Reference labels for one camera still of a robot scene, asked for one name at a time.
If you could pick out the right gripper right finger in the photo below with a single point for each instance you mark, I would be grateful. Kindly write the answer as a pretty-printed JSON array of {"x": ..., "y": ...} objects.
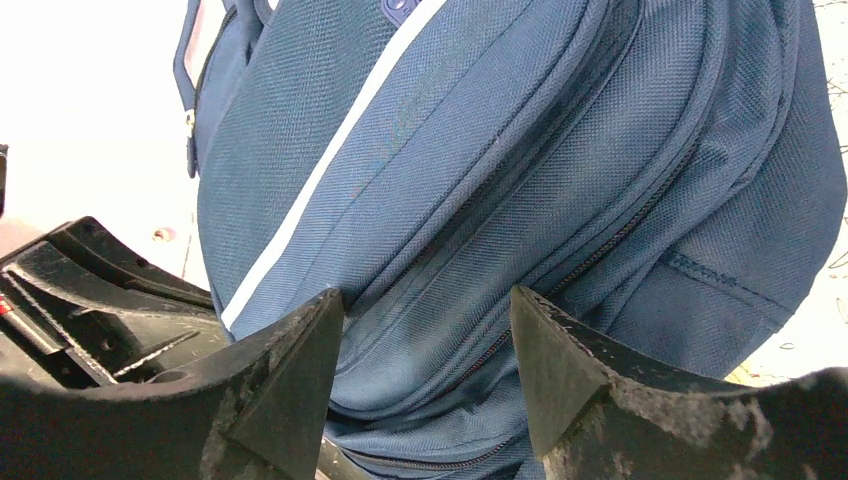
[{"x": 598, "y": 409}]

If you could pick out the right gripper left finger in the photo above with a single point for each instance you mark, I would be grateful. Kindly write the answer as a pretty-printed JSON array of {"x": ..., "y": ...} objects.
[{"x": 252, "y": 410}]

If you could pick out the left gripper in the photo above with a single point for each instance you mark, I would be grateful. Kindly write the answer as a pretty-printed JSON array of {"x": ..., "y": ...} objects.
[{"x": 79, "y": 310}]

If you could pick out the navy blue student backpack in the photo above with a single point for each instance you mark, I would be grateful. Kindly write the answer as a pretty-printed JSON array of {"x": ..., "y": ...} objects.
[{"x": 666, "y": 171}]

